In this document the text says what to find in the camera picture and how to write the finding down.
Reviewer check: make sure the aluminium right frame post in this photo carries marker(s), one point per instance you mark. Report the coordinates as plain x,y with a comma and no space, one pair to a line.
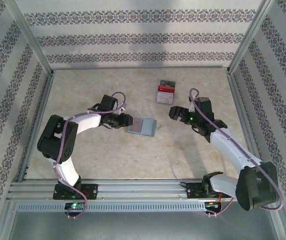
250,37

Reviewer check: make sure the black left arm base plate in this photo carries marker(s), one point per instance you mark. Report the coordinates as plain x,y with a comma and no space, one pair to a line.
90,191

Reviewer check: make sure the aluminium back table rail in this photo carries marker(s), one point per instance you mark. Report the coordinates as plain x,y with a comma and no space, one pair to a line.
140,67

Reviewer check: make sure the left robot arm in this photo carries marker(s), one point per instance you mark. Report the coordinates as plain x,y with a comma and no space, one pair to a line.
65,172

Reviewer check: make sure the grey metal bottom panel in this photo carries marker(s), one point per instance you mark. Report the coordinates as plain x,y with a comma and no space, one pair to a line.
143,227

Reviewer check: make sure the aluminium left side rail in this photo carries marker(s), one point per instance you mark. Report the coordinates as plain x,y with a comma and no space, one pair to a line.
45,100

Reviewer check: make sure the dark green plastic card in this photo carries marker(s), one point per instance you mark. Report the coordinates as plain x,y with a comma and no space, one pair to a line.
168,82

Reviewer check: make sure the aluminium mounting rail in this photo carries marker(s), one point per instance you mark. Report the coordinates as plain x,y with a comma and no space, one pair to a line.
143,187

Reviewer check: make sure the pink plastic card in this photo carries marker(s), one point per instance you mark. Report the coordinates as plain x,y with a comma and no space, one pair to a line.
135,125

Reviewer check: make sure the red plastic card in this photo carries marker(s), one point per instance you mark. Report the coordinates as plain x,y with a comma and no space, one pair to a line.
166,88

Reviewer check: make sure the mint green card holder wallet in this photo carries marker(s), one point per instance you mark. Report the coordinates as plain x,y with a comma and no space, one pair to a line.
149,126

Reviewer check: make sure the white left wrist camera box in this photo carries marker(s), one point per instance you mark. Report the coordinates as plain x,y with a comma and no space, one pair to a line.
122,110

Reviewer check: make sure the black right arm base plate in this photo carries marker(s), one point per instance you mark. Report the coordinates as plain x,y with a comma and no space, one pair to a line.
194,191

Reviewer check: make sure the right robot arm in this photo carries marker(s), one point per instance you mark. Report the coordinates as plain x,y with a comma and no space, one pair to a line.
233,150

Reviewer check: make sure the left controller board green light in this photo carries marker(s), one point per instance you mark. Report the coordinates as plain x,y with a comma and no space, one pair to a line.
75,205

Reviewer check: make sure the aluminium frame post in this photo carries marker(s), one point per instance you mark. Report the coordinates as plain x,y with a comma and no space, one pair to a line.
250,37
30,37

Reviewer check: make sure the clear acrylic card stand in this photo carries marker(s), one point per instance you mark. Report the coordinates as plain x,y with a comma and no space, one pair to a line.
175,100

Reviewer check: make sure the white VIP card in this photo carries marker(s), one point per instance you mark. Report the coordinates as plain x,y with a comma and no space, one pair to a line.
165,98

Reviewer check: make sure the aluminium right side rail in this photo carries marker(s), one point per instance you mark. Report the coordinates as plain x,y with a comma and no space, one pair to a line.
238,100

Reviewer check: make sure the aluminium left frame post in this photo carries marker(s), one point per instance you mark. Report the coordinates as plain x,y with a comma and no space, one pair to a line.
30,37

